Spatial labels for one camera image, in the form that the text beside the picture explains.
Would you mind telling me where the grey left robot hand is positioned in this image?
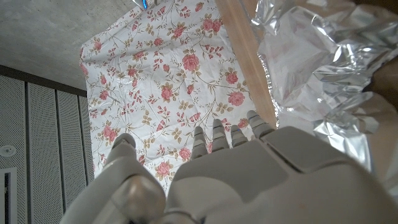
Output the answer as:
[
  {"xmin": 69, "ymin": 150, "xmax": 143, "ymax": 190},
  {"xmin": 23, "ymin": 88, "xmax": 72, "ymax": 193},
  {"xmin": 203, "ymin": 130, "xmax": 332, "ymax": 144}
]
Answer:
[{"xmin": 60, "ymin": 110, "xmax": 398, "ymax": 224}]

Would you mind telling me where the crumpled aluminum foil sheet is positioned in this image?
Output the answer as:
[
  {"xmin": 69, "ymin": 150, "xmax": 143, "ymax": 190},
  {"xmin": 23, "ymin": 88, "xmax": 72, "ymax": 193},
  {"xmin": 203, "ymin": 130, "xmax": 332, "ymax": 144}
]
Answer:
[{"xmin": 251, "ymin": 0, "xmax": 398, "ymax": 200}]

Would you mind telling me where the white round ceiling sensor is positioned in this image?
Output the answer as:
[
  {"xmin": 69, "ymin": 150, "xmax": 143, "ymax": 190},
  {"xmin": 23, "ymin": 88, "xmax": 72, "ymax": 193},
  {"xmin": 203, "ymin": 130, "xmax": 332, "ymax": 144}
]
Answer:
[{"xmin": 0, "ymin": 144, "xmax": 16, "ymax": 158}]

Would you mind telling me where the white ceiling vent frame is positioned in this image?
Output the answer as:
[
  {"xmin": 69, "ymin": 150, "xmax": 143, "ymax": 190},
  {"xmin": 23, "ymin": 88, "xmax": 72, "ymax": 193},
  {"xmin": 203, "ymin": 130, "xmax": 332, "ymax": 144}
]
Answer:
[{"xmin": 0, "ymin": 167, "xmax": 19, "ymax": 224}]

